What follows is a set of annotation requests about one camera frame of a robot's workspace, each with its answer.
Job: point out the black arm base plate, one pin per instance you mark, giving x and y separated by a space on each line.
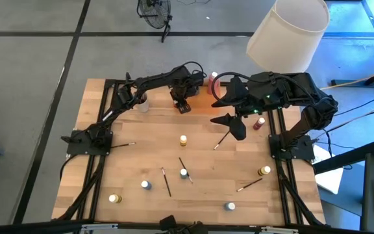
76 147
305 152

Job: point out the small orange paint bottle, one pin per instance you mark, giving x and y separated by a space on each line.
183 140

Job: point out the small yellow paint bottle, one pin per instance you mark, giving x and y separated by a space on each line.
115 198
264 171

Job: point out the white flat box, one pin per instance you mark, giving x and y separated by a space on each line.
330 177

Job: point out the large coral paint bottle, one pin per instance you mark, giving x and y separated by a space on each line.
213 83

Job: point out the silver lamp cream shade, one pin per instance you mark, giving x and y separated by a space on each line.
287 35

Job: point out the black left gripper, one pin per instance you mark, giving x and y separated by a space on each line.
185 81

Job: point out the orange translucent plastic tray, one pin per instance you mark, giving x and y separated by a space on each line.
203 102

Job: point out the black floor fan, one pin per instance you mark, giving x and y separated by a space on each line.
154 13

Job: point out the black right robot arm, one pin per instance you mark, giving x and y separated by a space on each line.
317 107

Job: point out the black aluminium rig frame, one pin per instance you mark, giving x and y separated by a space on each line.
28 229

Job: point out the black metal beam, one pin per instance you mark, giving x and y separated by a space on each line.
346 158

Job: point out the small magenta paint bottle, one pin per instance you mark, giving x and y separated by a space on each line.
259 123

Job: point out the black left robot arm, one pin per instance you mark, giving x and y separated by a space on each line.
148 81

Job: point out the small blue paint bottle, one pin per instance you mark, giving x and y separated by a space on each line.
146 185

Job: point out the small grey-blue paint bottle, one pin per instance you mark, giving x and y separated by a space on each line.
229 206

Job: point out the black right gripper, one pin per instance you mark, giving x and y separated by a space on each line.
255 94

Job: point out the white paper cup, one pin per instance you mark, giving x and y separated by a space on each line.
144 106

